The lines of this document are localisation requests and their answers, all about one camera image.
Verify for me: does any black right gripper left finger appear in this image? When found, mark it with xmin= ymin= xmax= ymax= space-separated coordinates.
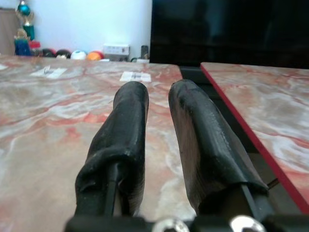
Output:
xmin=74 ymin=81 xmax=150 ymax=218

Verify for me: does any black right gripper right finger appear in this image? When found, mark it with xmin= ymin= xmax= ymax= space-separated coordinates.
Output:
xmin=168 ymin=79 xmax=276 ymax=217

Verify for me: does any orange ball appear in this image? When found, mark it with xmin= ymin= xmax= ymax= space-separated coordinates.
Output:
xmin=86 ymin=51 xmax=101 ymax=61

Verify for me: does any white box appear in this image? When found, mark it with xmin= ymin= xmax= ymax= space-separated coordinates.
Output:
xmin=103 ymin=43 xmax=130 ymax=61

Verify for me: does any white ball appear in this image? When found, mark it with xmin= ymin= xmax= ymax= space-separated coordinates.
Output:
xmin=70 ymin=50 xmax=87 ymax=60

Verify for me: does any black television screen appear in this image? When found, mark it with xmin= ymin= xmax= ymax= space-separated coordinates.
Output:
xmin=149 ymin=0 xmax=309 ymax=70

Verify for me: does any short gold trophy blue base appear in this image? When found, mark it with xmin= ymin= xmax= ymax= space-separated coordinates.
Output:
xmin=14 ymin=28 xmax=32 ymax=57

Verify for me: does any light wooden cabinet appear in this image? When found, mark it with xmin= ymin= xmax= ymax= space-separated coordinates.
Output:
xmin=0 ymin=7 xmax=20 ymax=56

